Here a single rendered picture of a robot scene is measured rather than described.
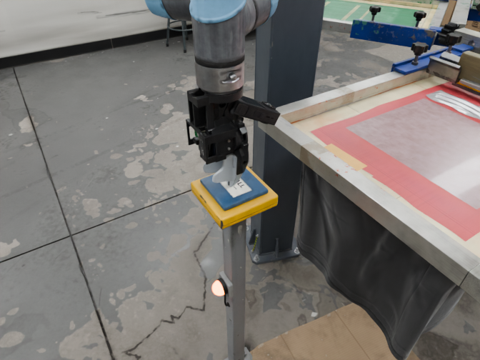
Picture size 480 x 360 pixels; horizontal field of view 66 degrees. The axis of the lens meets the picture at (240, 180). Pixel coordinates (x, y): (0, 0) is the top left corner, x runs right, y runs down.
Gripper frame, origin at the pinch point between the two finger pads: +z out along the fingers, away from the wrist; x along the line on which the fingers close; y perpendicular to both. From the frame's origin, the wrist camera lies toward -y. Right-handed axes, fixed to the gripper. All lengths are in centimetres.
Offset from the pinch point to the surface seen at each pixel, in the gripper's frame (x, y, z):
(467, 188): 24.6, -39.0, 2.0
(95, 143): -189, 1, 98
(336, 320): 0, -49, 96
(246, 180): 0.3, -2.8, 1.2
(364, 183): 15.3, -19.3, -1.5
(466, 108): 5, -69, 2
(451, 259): 34.7, -17.2, -1.3
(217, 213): 4.6, 6.2, 2.4
